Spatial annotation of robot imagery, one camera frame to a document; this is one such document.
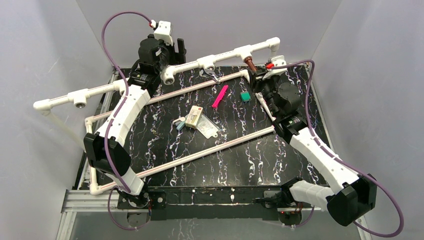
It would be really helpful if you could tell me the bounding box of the small beige cardboard box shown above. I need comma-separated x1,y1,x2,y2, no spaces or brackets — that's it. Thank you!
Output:
185,105,204,129

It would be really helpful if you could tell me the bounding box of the brown water faucet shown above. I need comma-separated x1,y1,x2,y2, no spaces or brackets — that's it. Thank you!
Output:
243,56,258,72

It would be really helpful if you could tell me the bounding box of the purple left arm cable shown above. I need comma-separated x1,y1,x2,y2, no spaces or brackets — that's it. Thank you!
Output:
100,11,157,231

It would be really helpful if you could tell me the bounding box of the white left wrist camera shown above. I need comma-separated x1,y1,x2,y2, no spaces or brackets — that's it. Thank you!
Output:
150,20,174,46

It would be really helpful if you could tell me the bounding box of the green square block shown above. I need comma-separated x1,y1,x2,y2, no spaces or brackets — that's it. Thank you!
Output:
240,91,251,103

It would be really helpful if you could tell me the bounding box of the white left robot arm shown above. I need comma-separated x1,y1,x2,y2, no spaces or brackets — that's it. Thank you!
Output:
83,34,187,208

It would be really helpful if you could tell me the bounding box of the white PVC pipe frame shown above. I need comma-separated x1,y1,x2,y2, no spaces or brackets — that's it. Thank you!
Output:
33,37,281,196

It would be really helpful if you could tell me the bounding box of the white small clip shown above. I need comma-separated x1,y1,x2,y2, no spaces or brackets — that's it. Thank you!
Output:
172,116,186,125

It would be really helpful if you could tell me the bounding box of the light blue small block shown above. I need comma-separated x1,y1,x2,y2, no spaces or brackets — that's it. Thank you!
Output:
176,121,186,131

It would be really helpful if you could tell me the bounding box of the clear plastic bag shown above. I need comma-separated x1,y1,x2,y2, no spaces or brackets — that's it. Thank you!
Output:
196,114,220,139

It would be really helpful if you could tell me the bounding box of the chrome water faucet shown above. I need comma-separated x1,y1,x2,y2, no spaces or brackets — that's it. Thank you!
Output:
199,68,221,84

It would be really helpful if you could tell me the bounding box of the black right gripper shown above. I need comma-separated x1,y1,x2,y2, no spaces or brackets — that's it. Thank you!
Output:
248,66,280,118

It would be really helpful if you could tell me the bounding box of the pink plastic strip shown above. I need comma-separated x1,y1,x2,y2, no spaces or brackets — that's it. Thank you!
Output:
211,85,229,109

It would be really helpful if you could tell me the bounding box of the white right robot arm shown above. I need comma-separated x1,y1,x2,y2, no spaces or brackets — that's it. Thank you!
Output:
247,63,377,227

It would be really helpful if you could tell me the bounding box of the aluminium table frame rail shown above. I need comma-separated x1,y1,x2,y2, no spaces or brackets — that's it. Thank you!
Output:
59,187,374,240

